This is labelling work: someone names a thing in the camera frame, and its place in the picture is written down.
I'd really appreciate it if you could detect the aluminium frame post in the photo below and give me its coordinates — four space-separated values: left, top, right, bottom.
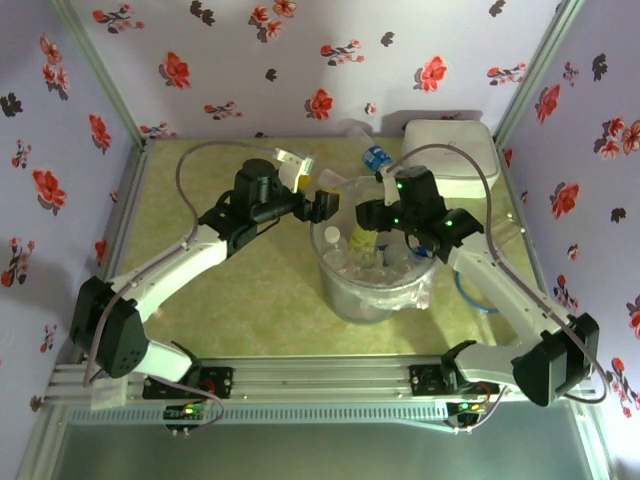
49 0 154 151
492 0 585 149

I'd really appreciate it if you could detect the small circuit board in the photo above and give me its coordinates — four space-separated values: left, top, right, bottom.
447 399 489 417
164 403 211 421

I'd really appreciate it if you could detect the white paper label tag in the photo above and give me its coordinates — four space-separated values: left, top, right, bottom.
90 377 129 411

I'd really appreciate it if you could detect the left arm grey cable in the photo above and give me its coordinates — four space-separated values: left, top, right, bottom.
82 141 281 431

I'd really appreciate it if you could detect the grey slotted cable duct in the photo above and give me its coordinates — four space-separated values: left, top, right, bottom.
67 402 449 424

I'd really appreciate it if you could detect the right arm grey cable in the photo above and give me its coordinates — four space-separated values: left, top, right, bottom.
387 142 611 436

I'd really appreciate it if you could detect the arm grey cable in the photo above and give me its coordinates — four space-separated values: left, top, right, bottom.
387 142 611 436
82 141 281 431

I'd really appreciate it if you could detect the mesh bin with plastic liner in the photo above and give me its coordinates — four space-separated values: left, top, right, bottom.
309 172 441 325

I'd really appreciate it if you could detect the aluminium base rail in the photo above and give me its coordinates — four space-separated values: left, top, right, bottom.
47 355 597 402

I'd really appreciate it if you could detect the white-capped clear bottle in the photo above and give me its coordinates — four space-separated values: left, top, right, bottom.
322 225 351 271

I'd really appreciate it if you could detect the white lidded plastic box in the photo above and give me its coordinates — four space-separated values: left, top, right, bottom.
402 118 501 201

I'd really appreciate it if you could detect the blue label clear bottle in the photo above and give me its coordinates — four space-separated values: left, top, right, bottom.
360 144 394 174

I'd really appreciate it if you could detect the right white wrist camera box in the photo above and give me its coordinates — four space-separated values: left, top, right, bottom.
377 167 399 206

